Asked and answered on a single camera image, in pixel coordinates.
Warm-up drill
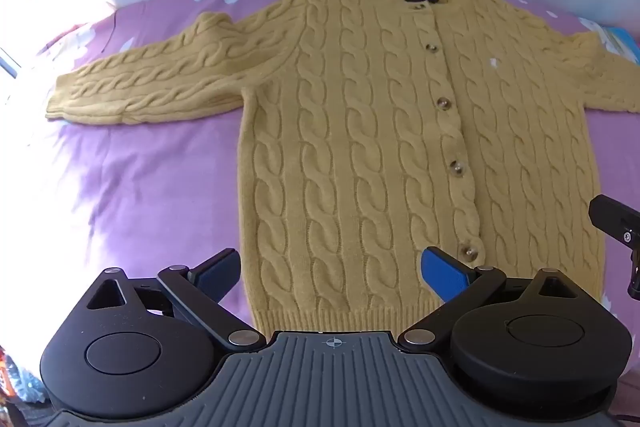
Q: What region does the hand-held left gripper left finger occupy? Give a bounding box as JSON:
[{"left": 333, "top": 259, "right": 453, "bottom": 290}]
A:
[{"left": 86, "top": 248, "right": 267, "bottom": 353}]

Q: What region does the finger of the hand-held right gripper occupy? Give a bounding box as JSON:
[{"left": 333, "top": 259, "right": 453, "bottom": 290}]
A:
[{"left": 589, "top": 195, "right": 640, "bottom": 253}]

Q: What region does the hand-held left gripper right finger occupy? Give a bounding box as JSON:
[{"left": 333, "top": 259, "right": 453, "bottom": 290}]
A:
[{"left": 398, "top": 247, "right": 581, "bottom": 354}]

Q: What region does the yellow cable-knit cardigan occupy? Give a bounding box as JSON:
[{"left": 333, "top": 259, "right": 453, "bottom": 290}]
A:
[{"left": 46, "top": 0, "right": 640, "bottom": 333}]

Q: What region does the pink floral bed sheet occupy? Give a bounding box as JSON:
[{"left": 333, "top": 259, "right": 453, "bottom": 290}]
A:
[{"left": 0, "top": 0, "right": 640, "bottom": 408}]

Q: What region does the blue printed cloth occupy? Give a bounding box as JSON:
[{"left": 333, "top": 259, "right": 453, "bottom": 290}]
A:
[{"left": 597, "top": 26, "right": 640, "bottom": 68}]

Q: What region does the colourful patterned cloth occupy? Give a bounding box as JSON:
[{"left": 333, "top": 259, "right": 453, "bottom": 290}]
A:
[{"left": 0, "top": 347, "right": 51, "bottom": 408}]

